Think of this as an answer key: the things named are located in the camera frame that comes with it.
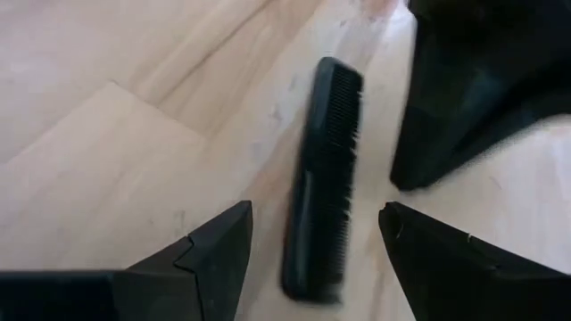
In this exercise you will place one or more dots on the black plastic comb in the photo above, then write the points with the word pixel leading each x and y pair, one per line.
pixel 323 187

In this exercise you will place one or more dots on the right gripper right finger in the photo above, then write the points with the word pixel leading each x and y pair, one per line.
pixel 468 281

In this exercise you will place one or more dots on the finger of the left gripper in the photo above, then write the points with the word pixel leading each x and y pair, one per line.
pixel 468 80

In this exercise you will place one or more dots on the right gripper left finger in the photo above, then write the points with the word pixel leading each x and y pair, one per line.
pixel 178 285

